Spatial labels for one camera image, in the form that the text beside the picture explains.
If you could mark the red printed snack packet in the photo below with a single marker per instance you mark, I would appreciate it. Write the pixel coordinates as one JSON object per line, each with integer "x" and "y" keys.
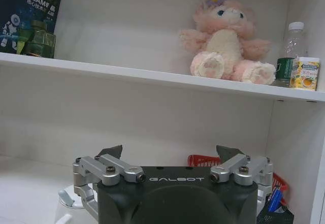
{"x": 204, "y": 160}

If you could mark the green glass bottle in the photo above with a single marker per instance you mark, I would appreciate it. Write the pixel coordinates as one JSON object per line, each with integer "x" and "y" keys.
{"x": 41, "y": 39}

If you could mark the white round object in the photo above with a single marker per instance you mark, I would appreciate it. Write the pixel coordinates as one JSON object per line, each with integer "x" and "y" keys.
{"x": 67, "y": 196}

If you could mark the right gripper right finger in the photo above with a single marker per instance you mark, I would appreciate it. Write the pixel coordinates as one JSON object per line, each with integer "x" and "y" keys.
{"x": 243, "y": 169}

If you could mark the clear plastic bottle green label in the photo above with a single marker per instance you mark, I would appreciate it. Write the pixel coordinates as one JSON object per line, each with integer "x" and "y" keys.
{"x": 293, "y": 41}

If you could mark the pink plush toy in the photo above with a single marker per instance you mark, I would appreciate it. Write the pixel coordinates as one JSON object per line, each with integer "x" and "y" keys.
{"x": 223, "y": 43}

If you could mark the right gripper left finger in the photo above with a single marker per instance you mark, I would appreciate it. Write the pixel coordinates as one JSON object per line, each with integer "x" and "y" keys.
{"x": 109, "y": 169}

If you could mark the white shelf board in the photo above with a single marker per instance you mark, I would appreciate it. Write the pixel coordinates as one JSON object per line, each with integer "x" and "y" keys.
{"x": 152, "y": 75}

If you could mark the black mesh pen holder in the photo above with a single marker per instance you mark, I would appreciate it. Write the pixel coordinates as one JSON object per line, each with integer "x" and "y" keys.
{"x": 276, "y": 217}

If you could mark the red ribbed packet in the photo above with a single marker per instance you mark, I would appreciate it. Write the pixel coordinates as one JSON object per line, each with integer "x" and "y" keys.
{"x": 280, "y": 180}

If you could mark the small yellow printed box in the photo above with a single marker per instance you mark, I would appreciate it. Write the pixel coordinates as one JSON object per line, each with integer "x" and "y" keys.
{"x": 304, "y": 74}

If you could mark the dark blue SLAM robotics book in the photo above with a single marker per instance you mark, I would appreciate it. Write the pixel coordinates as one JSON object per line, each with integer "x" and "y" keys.
{"x": 28, "y": 3}

